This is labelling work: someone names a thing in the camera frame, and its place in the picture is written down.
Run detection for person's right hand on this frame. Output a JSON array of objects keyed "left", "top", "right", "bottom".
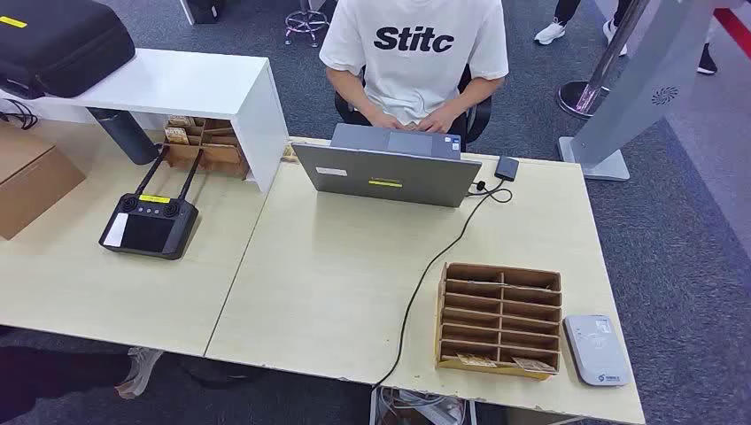
[{"left": 369, "top": 111, "right": 406, "bottom": 131}]

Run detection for person's left hand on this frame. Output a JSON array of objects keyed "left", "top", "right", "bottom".
[{"left": 417, "top": 108, "right": 462, "bottom": 135}]

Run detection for person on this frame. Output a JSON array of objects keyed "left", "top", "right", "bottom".
[
  {"left": 533, "top": 0, "right": 631, "bottom": 57},
  {"left": 0, "top": 345, "right": 164, "bottom": 425},
  {"left": 319, "top": 0, "right": 510, "bottom": 135},
  {"left": 696, "top": 23, "right": 720, "bottom": 75}
]

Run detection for cardboard card organizer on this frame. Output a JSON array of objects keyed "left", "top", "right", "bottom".
[
  {"left": 435, "top": 262, "right": 563, "bottom": 383},
  {"left": 162, "top": 115, "right": 252, "bottom": 180}
]

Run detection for white card reader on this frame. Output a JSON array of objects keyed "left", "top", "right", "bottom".
[{"left": 562, "top": 314, "right": 633, "bottom": 389}]

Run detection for grey laptop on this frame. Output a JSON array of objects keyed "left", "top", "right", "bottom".
[{"left": 291, "top": 123, "right": 484, "bottom": 209}]

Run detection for black power adapter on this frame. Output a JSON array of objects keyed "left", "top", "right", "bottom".
[{"left": 494, "top": 155, "right": 521, "bottom": 182}]

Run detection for chrome stool base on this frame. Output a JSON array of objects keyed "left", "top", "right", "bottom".
[{"left": 284, "top": 0, "right": 331, "bottom": 48}]

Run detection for chrome stanchion pole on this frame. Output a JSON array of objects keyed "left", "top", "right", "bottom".
[{"left": 555, "top": 0, "right": 651, "bottom": 120}]

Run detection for grey kiosk stand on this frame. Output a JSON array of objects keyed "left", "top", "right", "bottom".
[{"left": 557, "top": 0, "right": 725, "bottom": 182}]

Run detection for black bin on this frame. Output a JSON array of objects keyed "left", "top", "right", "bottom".
[{"left": 186, "top": 0, "right": 227, "bottom": 25}]

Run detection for white desk shelf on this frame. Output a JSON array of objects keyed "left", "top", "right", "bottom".
[{"left": 0, "top": 48, "right": 290, "bottom": 195}]

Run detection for dark grey bottle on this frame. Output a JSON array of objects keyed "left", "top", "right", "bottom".
[{"left": 88, "top": 107, "right": 160, "bottom": 166}]

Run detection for black remote controller with screen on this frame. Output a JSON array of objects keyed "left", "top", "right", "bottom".
[{"left": 98, "top": 143, "right": 201, "bottom": 261}]

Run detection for black carrying case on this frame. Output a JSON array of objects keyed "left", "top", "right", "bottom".
[{"left": 0, "top": 0, "right": 137, "bottom": 100}]

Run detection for brown cardboard box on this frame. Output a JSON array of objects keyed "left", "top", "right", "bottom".
[{"left": 0, "top": 120, "right": 88, "bottom": 241}]

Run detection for black power cable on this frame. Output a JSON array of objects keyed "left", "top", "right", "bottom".
[{"left": 370, "top": 178, "right": 515, "bottom": 393}]

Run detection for white cable bundle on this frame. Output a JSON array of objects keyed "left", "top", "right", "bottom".
[{"left": 378, "top": 388, "right": 468, "bottom": 425}]

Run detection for thin black cable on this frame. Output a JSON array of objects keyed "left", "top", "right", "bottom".
[{"left": 0, "top": 98, "right": 39, "bottom": 131}]

